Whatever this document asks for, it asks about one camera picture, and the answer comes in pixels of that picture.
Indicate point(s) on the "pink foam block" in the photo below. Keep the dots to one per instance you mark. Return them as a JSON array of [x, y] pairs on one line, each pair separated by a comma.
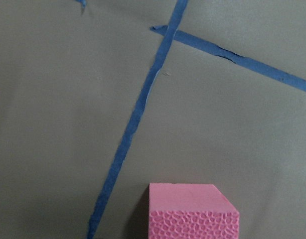
[[190, 211]]

